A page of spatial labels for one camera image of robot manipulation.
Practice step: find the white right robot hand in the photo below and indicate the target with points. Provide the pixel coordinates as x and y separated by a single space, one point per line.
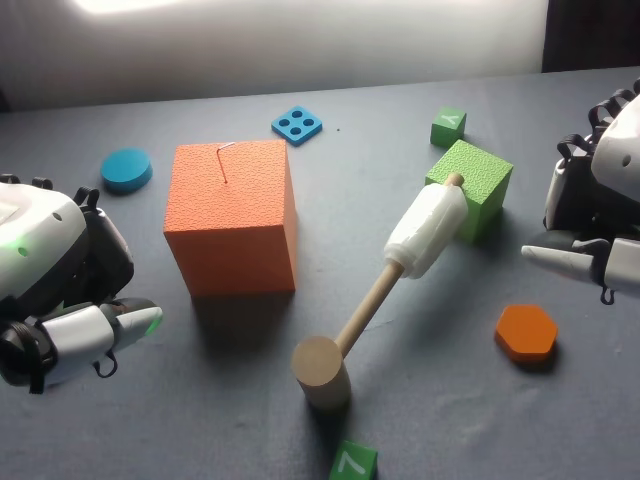
617 150

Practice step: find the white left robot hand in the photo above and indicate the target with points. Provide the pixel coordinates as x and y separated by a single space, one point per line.
45 235

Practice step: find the large orange foam cube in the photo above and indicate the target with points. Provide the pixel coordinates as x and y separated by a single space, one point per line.
230 250

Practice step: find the blue round disc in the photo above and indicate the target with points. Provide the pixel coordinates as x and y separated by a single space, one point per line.
125 167

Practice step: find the small green letter Y block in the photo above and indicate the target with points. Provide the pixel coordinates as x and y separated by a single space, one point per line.
447 131

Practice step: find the thin metal nail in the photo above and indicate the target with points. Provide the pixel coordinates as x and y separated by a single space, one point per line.
220 160

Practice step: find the orange hexagon block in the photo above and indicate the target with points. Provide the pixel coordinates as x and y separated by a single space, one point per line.
525 332

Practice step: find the blue square block four holes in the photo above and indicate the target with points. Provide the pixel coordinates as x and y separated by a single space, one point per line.
285 131

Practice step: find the small green number 7 block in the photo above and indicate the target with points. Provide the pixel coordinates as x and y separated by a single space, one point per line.
352 462

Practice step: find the large green foam cube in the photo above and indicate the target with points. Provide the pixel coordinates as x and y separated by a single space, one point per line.
485 170

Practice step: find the white backdrop curtain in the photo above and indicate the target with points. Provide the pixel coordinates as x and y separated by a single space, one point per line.
250 50

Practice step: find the grey table cloth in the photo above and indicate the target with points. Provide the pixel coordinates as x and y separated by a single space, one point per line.
450 410

